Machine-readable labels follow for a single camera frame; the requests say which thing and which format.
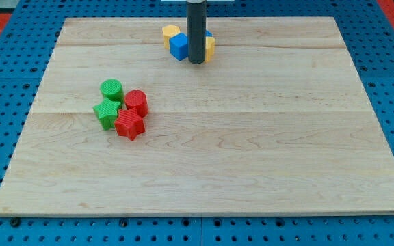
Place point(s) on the green star block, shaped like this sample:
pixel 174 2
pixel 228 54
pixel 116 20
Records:
pixel 106 113

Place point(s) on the yellow hexagon block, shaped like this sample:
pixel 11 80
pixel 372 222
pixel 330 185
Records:
pixel 168 32

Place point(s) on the red star block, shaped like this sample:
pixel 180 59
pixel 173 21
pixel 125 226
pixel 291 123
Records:
pixel 129 124

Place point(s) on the blue triangle block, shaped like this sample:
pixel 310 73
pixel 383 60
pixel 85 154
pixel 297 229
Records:
pixel 208 33

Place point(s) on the yellow heart block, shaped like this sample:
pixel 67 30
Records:
pixel 209 48

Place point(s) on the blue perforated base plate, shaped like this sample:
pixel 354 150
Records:
pixel 26 44

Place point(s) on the green cylinder block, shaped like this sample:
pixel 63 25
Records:
pixel 112 89

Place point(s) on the blue cube block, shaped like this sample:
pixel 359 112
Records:
pixel 179 46

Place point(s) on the wooden board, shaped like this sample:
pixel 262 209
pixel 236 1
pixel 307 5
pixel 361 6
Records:
pixel 278 123

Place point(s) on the red cylinder block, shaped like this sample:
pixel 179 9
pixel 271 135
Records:
pixel 136 99

